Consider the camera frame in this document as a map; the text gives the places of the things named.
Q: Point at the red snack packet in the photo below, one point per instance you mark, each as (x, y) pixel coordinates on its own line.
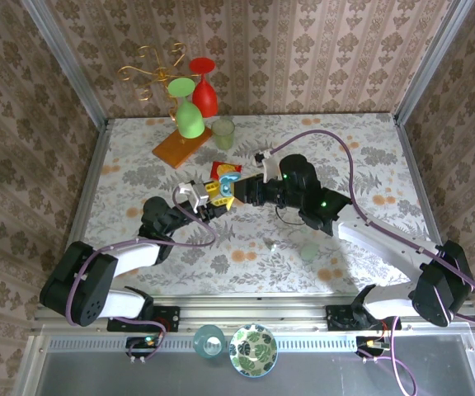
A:
(229, 168)

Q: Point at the translucent green cup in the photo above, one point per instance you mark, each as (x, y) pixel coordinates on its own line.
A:
(223, 138)

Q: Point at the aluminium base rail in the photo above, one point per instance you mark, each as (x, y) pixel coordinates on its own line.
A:
(241, 313)

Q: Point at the small circuit board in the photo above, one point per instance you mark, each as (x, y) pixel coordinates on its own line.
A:
(369, 343)
(142, 341)

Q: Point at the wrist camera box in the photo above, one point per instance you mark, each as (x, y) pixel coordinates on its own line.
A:
(196, 196)
(268, 167)

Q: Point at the teal drinking glass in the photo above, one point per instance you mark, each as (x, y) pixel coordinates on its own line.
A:
(198, 342)

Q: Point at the orange wooden board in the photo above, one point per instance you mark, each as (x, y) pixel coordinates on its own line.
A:
(171, 150)

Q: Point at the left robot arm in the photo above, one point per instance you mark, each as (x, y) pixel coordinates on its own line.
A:
(81, 284)

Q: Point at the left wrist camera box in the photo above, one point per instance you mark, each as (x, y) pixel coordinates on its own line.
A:
(196, 196)

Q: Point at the aluminium frame post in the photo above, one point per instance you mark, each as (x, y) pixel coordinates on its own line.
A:
(68, 62)
(431, 62)

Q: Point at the leaf pattern bowl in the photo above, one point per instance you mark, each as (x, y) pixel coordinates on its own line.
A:
(254, 350)

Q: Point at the floral patterned tablecloth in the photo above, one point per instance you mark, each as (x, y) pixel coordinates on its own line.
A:
(262, 280)

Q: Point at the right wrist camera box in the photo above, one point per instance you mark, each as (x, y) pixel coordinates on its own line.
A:
(268, 167)

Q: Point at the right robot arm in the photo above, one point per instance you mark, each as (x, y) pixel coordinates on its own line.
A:
(439, 288)

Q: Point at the green earbuds charging case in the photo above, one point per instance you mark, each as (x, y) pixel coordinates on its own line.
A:
(310, 251)

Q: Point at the green wine glass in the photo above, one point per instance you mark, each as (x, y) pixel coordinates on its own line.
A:
(188, 119)

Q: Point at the grey metal panel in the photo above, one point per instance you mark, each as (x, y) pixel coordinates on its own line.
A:
(324, 375)

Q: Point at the aluminium side rail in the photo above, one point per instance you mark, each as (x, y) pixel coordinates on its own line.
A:
(95, 165)
(403, 136)

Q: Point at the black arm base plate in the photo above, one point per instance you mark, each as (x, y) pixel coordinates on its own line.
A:
(171, 317)
(335, 318)

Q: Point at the red wine glass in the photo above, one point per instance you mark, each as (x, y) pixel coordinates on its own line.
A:
(204, 99)

